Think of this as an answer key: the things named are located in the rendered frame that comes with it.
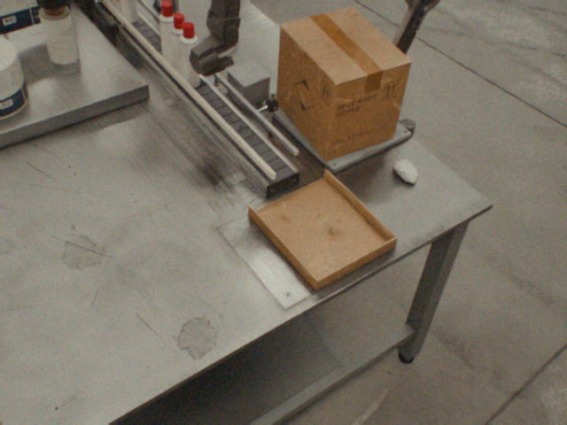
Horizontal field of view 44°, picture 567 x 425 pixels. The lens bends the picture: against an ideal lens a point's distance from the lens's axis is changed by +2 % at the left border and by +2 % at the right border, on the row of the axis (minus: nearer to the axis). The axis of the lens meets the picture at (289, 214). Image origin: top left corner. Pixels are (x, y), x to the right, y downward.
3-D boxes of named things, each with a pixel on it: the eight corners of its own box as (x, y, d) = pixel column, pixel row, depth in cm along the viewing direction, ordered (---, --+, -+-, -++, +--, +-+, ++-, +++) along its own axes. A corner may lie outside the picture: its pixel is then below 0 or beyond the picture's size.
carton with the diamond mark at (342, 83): (275, 102, 212) (279, 24, 192) (340, 82, 221) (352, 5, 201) (325, 162, 195) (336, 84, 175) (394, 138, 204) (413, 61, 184)
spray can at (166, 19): (159, 61, 217) (154, 1, 202) (174, 57, 220) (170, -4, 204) (168, 70, 215) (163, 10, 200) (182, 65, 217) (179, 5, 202)
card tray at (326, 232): (247, 214, 182) (247, 204, 179) (324, 178, 193) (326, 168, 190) (315, 291, 166) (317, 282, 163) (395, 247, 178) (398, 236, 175)
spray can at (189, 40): (179, 82, 211) (175, 22, 196) (194, 77, 213) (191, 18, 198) (188, 91, 208) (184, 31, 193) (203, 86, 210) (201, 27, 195)
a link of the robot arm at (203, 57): (238, 25, 177) (218, 10, 181) (202, 43, 172) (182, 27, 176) (241, 63, 186) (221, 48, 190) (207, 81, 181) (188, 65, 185)
